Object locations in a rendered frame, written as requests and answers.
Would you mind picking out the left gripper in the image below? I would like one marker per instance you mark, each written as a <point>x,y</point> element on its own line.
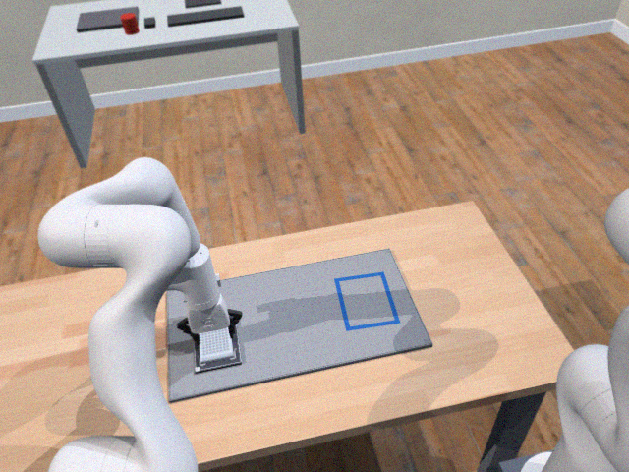
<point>212,319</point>

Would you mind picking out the blue tape rectangle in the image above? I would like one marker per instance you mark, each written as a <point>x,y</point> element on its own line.
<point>343,309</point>

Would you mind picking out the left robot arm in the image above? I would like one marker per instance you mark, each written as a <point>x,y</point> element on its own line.
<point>126,222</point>

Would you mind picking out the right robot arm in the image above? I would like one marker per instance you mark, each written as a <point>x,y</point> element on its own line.
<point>589,381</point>

